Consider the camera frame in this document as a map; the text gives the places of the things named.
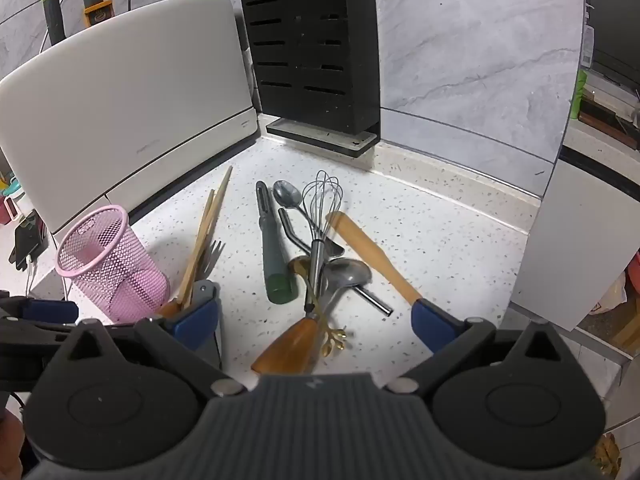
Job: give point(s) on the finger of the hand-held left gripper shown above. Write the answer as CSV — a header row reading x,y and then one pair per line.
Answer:
x,y
52,311
30,342

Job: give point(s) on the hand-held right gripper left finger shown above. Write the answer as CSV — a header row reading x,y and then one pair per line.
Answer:
x,y
200,322

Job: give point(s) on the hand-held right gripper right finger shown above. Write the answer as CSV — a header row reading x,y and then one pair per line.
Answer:
x,y
432,327

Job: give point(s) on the dark metal fork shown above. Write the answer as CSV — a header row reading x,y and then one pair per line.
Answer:
x,y
212,260

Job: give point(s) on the pink mesh cup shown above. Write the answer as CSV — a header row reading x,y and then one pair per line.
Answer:
x,y
115,270

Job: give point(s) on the grey peeler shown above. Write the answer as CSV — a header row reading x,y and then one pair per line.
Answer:
x,y
272,260

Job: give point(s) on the gold leaf spoon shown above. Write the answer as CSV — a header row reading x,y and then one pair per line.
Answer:
x,y
299,266

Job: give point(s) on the bent metal straw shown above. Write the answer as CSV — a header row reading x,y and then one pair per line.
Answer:
x,y
289,225

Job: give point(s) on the small steel spoon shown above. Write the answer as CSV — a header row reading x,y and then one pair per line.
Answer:
x,y
286,194

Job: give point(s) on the person's left forearm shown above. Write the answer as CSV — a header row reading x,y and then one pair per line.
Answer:
x,y
7,440

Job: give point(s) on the white cabinet panel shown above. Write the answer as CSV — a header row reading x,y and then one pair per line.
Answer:
x,y
575,240

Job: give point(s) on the white countertop appliance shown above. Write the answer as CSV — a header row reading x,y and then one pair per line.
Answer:
x,y
125,85

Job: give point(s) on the black slotted knife block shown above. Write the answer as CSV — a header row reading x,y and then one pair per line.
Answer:
x,y
310,35

